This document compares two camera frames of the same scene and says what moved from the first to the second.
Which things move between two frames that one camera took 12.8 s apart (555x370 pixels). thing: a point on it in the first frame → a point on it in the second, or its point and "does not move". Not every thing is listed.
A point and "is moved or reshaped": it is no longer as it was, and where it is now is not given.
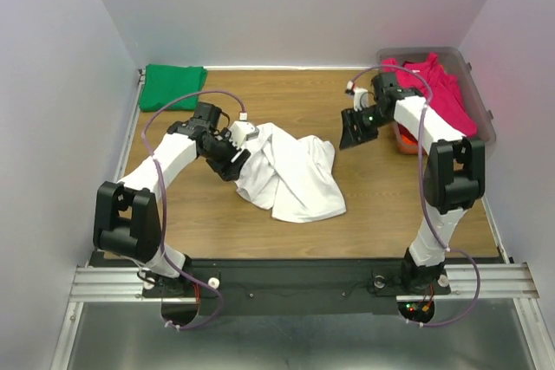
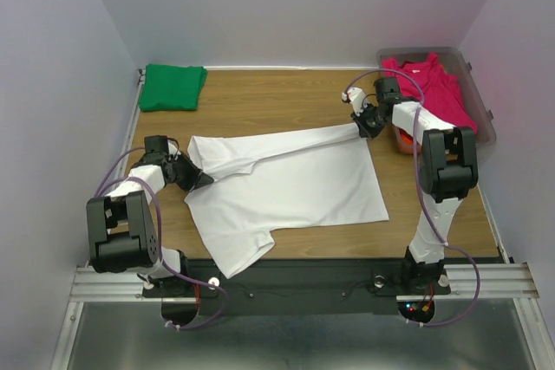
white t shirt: x=291 y=177 is moved or reshaped
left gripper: x=226 y=169 → x=196 y=178
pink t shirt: x=431 y=81 does not move
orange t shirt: x=408 y=143 does not move
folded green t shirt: x=163 y=84 does not move
